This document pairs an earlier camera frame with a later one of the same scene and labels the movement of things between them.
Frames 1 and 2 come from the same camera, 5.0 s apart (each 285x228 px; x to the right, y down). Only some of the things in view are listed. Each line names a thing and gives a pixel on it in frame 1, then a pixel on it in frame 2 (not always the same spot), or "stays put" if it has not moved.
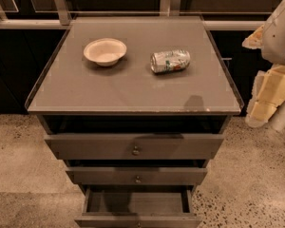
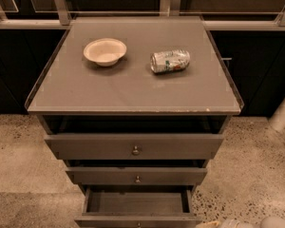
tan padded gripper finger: (255, 40) to (211, 224)
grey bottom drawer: (138, 206) stays put
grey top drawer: (134, 145) stays put
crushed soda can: (169, 61) stays put
